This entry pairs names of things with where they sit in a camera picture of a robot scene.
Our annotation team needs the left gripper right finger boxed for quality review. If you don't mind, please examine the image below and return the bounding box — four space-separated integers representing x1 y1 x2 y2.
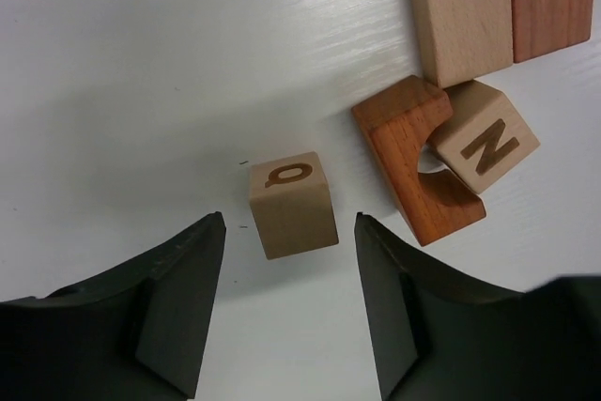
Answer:
354 213 600 400

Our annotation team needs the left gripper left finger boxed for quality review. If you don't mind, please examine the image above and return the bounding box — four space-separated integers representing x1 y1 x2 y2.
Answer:
1 212 226 400

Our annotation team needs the letter Q wood cube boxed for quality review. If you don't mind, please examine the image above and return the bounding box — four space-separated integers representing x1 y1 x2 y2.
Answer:
249 151 339 260

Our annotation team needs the brown arch wood block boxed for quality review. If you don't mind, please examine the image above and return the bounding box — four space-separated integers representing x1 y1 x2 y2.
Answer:
351 75 486 246

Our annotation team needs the letter N wood cube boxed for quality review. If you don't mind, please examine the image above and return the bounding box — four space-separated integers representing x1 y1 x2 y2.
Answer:
428 81 540 193

